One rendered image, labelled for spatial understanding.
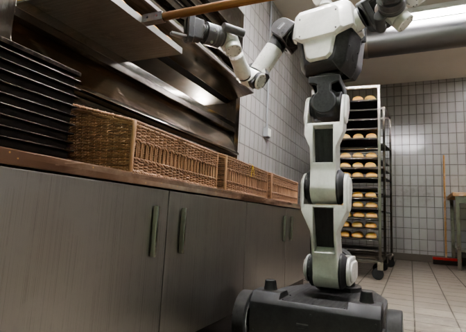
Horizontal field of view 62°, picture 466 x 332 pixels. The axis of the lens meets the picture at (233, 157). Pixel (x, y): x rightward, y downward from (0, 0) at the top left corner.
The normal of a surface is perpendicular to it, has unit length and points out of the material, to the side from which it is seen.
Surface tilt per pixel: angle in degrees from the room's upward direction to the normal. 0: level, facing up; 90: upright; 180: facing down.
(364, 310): 46
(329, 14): 90
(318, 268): 98
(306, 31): 90
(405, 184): 90
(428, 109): 90
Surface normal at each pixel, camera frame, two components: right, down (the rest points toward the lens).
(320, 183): -0.41, -0.23
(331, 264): -0.42, -0.02
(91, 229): 0.91, -0.02
